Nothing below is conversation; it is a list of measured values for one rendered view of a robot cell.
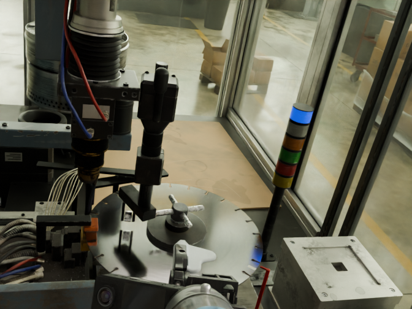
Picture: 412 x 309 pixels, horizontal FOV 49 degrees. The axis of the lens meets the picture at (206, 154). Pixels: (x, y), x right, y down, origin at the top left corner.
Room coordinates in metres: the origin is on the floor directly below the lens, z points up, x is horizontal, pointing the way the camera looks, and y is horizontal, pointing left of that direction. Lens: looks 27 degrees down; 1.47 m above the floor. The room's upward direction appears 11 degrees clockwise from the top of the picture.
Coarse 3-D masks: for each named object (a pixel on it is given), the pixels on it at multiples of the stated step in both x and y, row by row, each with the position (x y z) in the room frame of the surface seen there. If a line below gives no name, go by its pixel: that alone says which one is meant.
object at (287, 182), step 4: (276, 172) 0.90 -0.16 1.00; (276, 176) 0.89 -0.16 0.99; (280, 176) 0.89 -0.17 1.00; (292, 176) 0.89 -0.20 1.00; (272, 180) 0.90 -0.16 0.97; (276, 180) 0.89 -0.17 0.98; (280, 180) 0.89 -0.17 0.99; (284, 180) 0.88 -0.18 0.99; (288, 180) 0.89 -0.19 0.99; (276, 184) 0.89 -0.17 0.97; (280, 184) 0.88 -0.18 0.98; (284, 184) 0.88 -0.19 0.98; (288, 184) 0.89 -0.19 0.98; (284, 188) 0.88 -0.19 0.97; (288, 188) 0.89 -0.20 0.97
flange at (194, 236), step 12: (156, 216) 0.70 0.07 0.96; (168, 216) 0.69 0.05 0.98; (192, 216) 0.72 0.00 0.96; (156, 228) 0.67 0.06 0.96; (168, 228) 0.67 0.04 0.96; (180, 228) 0.66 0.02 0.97; (192, 228) 0.68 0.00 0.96; (204, 228) 0.69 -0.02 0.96; (156, 240) 0.64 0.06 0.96; (168, 240) 0.64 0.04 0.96; (192, 240) 0.65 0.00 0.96
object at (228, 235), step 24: (168, 192) 0.81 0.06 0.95; (192, 192) 0.83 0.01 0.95; (96, 216) 0.68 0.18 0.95; (120, 216) 0.69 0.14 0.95; (216, 216) 0.75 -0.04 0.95; (240, 216) 0.77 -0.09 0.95; (96, 240) 0.61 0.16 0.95; (120, 240) 0.63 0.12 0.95; (144, 240) 0.64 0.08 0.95; (216, 240) 0.68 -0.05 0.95; (240, 240) 0.69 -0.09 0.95; (120, 264) 0.57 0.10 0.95; (144, 264) 0.58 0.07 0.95; (168, 264) 0.59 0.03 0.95; (216, 264) 0.61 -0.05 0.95; (240, 264) 0.62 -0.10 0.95
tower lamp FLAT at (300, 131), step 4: (288, 124) 0.90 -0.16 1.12; (292, 124) 0.89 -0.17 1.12; (296, 124) 0.88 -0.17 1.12; (300, 124) 0.88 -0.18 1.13; (304, 124) 0.89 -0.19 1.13; (308, 124) 0.89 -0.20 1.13; (288, 128) 0.90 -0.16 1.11; (292, 128) 0.89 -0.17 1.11; (296, 128) 0.89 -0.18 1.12; (300, 128) 0.88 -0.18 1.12; (304, 128) 0.89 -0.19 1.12; (288, 132) 0.89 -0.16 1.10; (292, 132) 0.89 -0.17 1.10; (296, 132) 0.88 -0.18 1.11; (300, 132) 0.88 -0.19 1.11; (304, 132) 0.89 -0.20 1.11; (292, 136) 0.89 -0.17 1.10; (296, 136) 0.88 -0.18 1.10; (300, 136) 0.89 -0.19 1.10; (304, 136) 0.89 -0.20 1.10
